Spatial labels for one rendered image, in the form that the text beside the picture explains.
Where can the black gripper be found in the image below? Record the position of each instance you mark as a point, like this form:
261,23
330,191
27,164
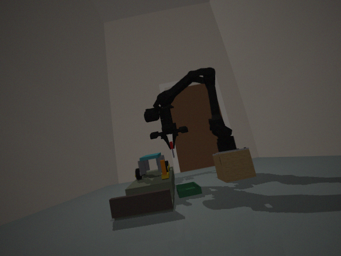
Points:
182,129

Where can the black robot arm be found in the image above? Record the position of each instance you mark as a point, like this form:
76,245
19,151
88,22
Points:
225,141

